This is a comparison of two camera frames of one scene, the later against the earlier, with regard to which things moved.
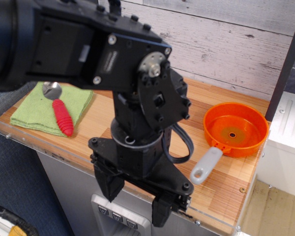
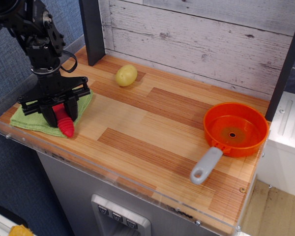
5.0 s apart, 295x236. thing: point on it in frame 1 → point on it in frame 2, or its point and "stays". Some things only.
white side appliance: (283, 165) stays
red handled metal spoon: (53, 91) stays
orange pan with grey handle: (233, 129) stays
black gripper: (150, 170) → (52, 88)
